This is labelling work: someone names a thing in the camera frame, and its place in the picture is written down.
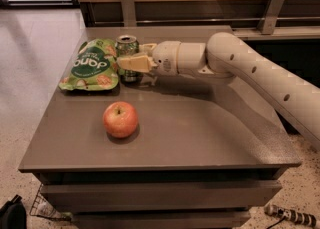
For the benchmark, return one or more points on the green rice chip bag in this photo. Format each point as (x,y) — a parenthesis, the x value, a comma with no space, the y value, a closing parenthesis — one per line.
(94,69)

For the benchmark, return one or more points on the metal bracket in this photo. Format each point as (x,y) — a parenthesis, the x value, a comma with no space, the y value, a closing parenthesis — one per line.
(267,24)
(128,13)

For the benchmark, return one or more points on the green soda can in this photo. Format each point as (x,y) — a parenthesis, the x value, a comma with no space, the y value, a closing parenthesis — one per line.
(127,45)

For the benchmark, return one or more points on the left metal bracket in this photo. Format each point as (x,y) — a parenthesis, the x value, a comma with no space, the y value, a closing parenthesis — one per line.
(128,13)

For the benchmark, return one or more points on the white power strip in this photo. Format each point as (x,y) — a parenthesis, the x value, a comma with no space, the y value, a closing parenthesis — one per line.
(292,216)

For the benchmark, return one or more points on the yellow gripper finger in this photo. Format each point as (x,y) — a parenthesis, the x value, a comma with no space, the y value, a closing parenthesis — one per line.
(139,62)
(147,48)

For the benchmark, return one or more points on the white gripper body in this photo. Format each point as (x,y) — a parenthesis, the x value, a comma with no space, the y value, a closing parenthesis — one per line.
(165,58)

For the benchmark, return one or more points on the grey drawer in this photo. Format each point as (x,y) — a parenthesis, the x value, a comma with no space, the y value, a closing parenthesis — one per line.
(170,220)
(160,196)

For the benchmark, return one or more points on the lower grey drawer front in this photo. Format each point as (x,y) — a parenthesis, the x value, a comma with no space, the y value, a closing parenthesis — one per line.
(170,220)

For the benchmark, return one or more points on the grey drawer cabinet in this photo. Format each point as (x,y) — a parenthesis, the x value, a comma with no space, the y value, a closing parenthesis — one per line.
(188,131)

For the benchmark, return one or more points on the black bag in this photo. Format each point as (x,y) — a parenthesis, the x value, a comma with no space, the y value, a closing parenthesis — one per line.
(13,214)

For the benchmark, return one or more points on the upper grey drawer front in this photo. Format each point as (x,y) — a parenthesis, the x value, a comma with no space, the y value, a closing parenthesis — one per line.
(160,196)

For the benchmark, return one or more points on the metal rail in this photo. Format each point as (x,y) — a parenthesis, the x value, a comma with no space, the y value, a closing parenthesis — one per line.
(240,22)

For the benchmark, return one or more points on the wire basket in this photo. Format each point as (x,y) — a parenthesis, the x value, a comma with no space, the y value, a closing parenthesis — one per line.
(41,208)

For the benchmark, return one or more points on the red apple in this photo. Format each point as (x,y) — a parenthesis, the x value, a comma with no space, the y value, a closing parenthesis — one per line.
(120,119)

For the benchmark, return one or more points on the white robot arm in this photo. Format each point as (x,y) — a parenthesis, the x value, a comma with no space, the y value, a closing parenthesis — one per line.
(224,57)

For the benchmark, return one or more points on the right metal bracket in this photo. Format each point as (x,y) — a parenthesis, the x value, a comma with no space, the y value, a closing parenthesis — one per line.
(267,24)

